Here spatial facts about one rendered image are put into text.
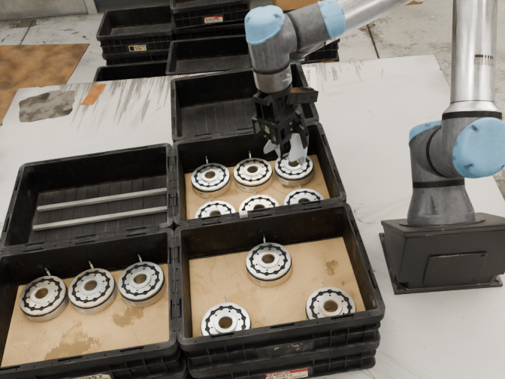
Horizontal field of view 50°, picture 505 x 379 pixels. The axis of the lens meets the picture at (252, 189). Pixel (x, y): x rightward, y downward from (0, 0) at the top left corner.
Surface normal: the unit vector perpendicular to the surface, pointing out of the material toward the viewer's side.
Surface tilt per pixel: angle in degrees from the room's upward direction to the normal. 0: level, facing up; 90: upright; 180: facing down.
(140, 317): 0
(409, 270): 90
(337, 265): 0
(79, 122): 0
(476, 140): 56
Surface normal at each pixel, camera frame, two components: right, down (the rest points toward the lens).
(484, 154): 0.18, 0.15
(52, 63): -0.08, -0.70
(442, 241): 0.04, 0.71
